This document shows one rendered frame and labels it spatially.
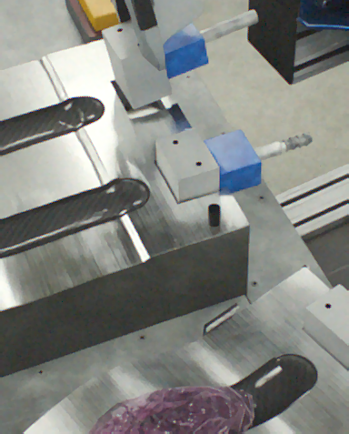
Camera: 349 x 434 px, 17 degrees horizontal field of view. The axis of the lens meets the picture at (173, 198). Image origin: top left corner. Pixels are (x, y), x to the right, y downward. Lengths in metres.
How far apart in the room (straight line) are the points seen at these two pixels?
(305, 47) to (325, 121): 1.04
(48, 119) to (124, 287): 0.19
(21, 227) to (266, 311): 0.21
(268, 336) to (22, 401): 0.20
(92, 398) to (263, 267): 0.25
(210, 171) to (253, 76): 1.46
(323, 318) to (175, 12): 0.27
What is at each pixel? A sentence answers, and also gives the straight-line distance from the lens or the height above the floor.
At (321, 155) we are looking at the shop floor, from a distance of 2.25.
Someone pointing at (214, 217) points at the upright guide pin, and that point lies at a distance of 0.93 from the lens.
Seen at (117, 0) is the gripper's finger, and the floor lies 0.97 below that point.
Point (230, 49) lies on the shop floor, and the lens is 2.46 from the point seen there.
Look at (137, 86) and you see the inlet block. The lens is 1.01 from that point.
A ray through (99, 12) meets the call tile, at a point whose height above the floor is 0.84.
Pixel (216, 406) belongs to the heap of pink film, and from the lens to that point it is 0.84.
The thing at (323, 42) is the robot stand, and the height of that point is 0.77.
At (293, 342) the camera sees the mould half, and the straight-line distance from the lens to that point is 0.92.
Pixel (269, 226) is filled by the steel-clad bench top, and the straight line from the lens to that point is 1.06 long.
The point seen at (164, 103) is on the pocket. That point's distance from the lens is 1.06.
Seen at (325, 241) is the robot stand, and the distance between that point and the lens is 1.83.
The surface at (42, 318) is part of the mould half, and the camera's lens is 0.94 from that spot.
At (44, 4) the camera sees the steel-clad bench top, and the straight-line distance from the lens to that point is 1.30.
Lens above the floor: 1.60
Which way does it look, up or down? 48 degrees down
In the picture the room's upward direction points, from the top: 2 degrees counter-clockwise
